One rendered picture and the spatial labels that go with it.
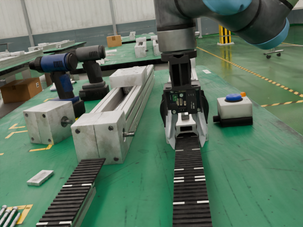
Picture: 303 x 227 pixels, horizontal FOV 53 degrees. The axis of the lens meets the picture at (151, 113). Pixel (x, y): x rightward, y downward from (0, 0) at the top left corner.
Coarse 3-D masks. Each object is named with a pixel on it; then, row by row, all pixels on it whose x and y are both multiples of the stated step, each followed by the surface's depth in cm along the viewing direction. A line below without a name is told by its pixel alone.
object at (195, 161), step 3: (186, 159) 56; (189, 159) 56; (192, 159) 56; (195, 159) 56; (198, 159) 56; (201, 159) 55; (177, 162) 55; (180, 162) 55; (183, 162) 55; (186, 162) 55; (189, 162) 55; (192, 162) 55; (195, 162) 55; (198, 162) 55; (201, 162) 54
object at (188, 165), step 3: (174, 165) 54; (177, 165) 54; (180, 165) 54; (183, 165) 54; (186, 165) 54; (189, 165) 54; (192, 165) 54; (195, 165) 53; (198, 165) 53; (201, 165) 53; (174, 168) 53; (177, 168) 53; (180, 168) 53; (183, 168) 53
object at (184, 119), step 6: (192, 72) 113; (192, 78) 102; (180, 114) 78; (186, 114) 74; (180, 120) 74; (186, 120) 73; (192, 120) 73; (180, 126) 71; (186, 126) 74; (192, 126) 71; (180, 132) 71; (186, 132) 71
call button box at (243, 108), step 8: (224, 104) 77; (232, 104) 76; (240, 104) 76; (248, 104) 76; (224, 112) 77; (232, 112) 77; (240, 112) 77; (248, 112) 77; (216, 120) 81; (224, 120) 78; (232, 120) 78; (240, 120) 77; (248, 120) 77
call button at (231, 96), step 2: (230, 94) 81; (232, 94) 80; (234, 94) 80; (236, 94) 80; (238, 94) 80; (226, 96) 80; (228, 96) 79; (230, 96) 79; (232, 96) 78; (234, 96) 78; (236, 96) 78; (238, 96) 78; (240, 96) 78; (226, 98) 79; (228, 98) 79; (230, 98) 78; (232, 98) 78; (234, 98) 78; (236, 98) 78; (238, 98) 78; (240, 98) 78
